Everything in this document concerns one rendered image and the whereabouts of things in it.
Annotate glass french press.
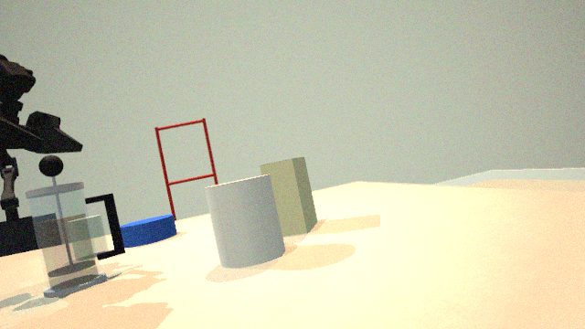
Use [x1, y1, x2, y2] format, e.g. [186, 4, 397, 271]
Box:
[25, 155, 125, 298]

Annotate blue short cylinder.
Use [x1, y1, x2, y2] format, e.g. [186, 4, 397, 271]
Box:
[120, 214, 177, 248]

